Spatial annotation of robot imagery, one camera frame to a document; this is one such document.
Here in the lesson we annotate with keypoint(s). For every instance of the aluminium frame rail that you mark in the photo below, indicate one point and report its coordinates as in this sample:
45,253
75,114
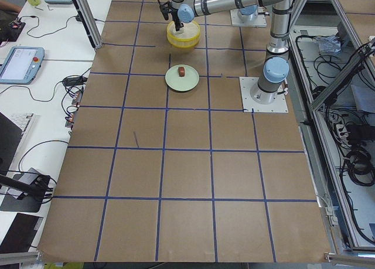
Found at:
343,77

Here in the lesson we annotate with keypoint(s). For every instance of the teach pendant with red button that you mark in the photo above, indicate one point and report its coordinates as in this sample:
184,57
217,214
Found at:
21,65

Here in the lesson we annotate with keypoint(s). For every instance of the lower yellow bamboo steamer layer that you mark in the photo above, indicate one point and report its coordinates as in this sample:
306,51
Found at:
189,38

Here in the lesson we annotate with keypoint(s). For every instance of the black laptop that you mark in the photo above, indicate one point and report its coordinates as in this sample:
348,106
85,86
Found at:
10,135

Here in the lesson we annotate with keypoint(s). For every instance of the aluminium frame post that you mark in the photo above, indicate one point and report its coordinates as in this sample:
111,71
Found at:
87,19

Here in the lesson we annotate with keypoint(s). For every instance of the light green round plate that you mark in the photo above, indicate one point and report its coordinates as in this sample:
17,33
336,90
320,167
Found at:
182,84

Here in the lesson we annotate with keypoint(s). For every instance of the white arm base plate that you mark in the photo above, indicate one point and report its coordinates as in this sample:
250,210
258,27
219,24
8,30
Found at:
256,101
255,20

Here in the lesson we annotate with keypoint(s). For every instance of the black camera on stand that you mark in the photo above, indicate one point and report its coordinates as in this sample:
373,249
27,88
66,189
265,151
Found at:
31,183

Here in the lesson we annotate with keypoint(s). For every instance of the white steamed bun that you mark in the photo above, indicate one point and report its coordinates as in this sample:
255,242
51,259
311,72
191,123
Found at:
178,32

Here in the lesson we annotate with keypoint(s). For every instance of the white keyboard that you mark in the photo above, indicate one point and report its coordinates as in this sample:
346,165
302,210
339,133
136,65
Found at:
25,121

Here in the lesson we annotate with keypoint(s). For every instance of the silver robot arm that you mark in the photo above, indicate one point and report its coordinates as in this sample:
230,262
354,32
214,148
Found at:
248,13
283,15

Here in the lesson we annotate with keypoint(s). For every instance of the black power adapter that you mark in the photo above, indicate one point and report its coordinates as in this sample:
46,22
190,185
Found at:
74,81

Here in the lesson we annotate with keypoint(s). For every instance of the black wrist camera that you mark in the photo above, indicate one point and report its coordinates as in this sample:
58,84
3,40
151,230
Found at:
165,9

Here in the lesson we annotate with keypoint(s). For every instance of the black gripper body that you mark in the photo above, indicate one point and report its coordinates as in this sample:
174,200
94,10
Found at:
177,20

